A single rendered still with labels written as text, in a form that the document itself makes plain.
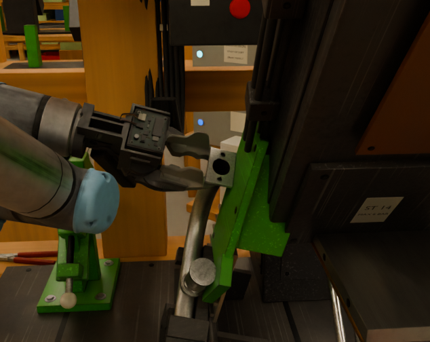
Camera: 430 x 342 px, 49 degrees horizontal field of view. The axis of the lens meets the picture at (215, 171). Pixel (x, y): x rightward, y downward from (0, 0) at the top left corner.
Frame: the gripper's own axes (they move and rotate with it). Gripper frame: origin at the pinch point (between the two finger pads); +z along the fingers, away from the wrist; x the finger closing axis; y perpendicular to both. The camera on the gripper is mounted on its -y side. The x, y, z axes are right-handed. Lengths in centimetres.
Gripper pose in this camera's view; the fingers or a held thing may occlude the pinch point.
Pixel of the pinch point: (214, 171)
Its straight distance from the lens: 70.3
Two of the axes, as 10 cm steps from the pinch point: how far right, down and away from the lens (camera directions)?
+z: 9.6, 2.3, 1.7
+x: 1.4, -9.0, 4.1
